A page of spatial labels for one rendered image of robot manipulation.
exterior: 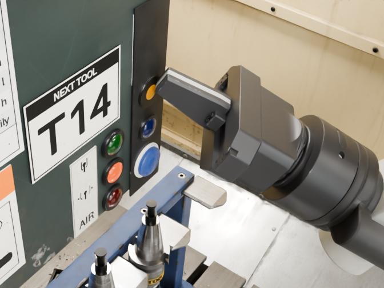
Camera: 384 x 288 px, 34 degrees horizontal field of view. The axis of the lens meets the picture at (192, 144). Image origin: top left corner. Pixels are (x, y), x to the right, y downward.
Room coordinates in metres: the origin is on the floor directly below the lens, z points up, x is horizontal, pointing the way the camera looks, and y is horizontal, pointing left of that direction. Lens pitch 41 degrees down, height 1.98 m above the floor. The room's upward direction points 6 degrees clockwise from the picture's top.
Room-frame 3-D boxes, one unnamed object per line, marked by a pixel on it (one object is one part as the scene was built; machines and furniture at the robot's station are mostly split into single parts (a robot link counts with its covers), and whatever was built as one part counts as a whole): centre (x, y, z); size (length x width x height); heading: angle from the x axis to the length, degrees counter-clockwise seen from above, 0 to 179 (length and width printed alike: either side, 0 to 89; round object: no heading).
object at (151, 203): (0.61, 0.05, 1.31); 0.02 x 0.02 x 0.03
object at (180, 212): (0.78, 0.01, 1.05); 0.10 x 0.05 x 0.30; 60
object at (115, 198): (0.39, 0.06, 1.57); 0.02 x 0.01 x 0.02; 150
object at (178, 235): (0.66, 0.02, 1.21); 0.07 x 0.05 x 0.01; 60
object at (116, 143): (0.39, 0.06, 1.63); 0.02 x 0.01 x 0.02; 150
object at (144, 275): (0.56, 0.07, 1.21); 0.07 x 0.05 x 0.01; 60
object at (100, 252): (0.51, 0.10, 1.31); 0.02 x 0.02 x 0.03
